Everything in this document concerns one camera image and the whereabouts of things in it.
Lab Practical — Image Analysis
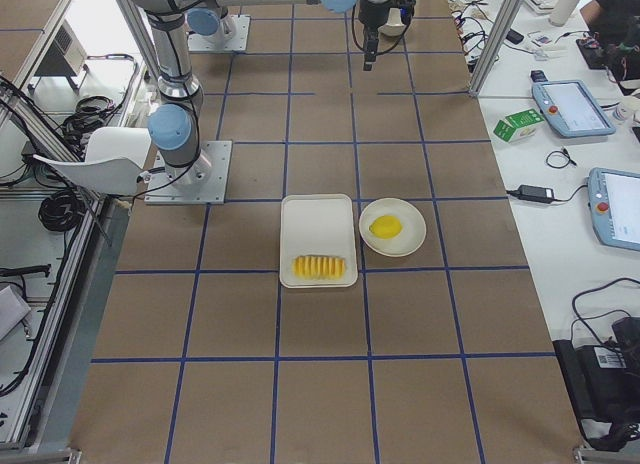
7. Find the white bowl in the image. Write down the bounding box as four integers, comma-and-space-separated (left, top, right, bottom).
379, 8, 406, 38

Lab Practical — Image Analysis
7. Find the yellow lemon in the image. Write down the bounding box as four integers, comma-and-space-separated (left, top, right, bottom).
369, 214, 403, 239

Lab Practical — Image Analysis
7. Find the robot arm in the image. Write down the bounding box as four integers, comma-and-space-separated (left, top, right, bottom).
186, 7, 236, 40
129, 0, 394, 190

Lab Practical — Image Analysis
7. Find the green white carton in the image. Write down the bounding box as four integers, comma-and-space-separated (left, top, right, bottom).
493, 108, 544, 143

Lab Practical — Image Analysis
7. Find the cream round plate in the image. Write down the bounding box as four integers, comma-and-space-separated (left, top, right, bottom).
359, 198, 427, 257

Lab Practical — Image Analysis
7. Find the cream rectangular tray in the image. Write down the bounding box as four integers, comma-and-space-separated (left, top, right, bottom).
279, 194, 358, 289

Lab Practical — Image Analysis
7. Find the far teach pendant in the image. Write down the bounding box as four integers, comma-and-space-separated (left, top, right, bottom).
531, 80, 616, 138

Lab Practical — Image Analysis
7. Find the teach pendant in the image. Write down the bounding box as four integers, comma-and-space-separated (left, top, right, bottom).
587, 168, 639, 251
531, 80, 616, 138

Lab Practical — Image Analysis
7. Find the black power adapter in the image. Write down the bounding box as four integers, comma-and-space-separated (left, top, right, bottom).
517, 184, 555, 204

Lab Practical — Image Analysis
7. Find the sliced yellow fruit toy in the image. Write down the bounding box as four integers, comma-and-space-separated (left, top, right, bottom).
292, 255, 346, 280

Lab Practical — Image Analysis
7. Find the near teach pendant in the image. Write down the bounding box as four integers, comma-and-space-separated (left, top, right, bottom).
587, 168, 639, 251

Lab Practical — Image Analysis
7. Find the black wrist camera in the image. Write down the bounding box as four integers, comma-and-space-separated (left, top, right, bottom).
394, 0, 416, 27

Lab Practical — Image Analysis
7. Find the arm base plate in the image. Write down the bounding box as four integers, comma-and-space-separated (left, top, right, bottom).
144, 141, 232, 205
186, 9, 250, 54

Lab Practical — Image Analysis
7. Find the aluminium frame post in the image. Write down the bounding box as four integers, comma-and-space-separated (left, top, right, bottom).
469, 0, 524, 97

